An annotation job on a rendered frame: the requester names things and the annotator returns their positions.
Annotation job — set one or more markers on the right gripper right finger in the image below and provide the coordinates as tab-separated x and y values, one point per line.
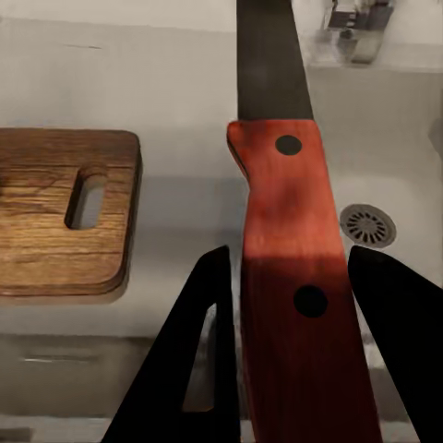
404	312

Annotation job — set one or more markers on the cutting board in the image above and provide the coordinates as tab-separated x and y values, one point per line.
41	173

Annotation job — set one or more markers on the drop in sink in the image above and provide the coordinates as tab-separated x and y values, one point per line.
381	128

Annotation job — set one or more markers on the parer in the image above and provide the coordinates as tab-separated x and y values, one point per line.
306	376

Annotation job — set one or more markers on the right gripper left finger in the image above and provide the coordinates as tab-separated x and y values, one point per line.
151	410

